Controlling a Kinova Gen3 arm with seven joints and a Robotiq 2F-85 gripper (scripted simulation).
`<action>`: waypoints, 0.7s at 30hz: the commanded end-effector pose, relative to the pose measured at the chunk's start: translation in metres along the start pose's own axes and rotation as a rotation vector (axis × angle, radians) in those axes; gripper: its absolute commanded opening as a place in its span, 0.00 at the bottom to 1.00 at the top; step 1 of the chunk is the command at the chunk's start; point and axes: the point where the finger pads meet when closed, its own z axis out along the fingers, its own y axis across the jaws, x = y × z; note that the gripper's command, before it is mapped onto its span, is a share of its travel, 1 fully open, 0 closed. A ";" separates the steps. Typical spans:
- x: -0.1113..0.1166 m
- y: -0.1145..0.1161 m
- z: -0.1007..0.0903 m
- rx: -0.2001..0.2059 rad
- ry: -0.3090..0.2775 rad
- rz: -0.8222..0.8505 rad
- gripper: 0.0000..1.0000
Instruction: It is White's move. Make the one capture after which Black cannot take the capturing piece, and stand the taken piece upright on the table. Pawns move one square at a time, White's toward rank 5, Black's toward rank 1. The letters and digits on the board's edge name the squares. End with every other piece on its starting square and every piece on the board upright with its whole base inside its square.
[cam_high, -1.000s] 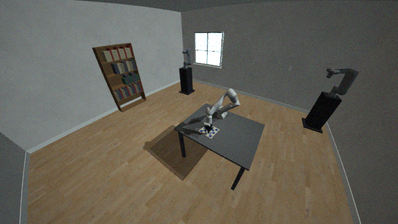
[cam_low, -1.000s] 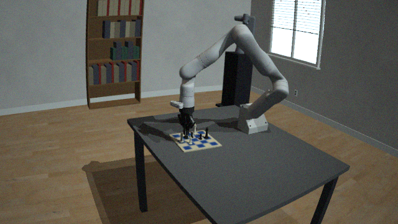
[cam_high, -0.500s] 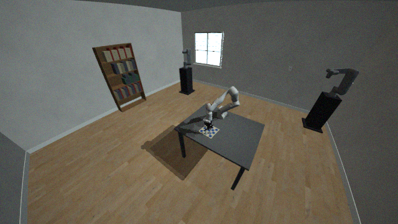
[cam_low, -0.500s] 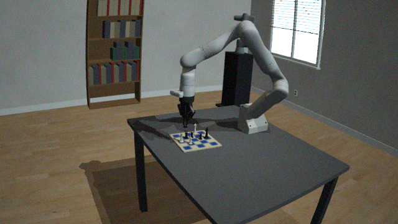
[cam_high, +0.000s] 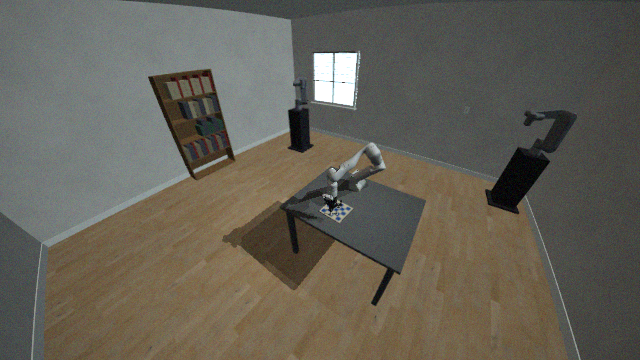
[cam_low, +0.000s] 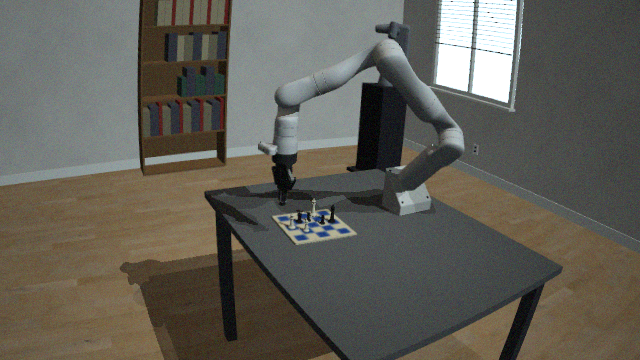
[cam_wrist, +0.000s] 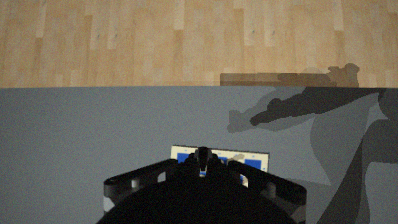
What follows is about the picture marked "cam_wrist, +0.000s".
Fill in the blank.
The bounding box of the blue and cream checkered board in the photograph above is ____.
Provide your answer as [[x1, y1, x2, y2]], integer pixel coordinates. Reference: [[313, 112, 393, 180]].
[[171, 145, 268, 186]]

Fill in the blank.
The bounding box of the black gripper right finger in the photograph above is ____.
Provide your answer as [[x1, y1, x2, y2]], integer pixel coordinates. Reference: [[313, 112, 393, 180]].
[[206, 149, 307, 224]]

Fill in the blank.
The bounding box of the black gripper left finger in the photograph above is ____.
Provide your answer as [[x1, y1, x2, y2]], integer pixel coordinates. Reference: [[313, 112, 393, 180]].
[[104, 149, 201, 215]]

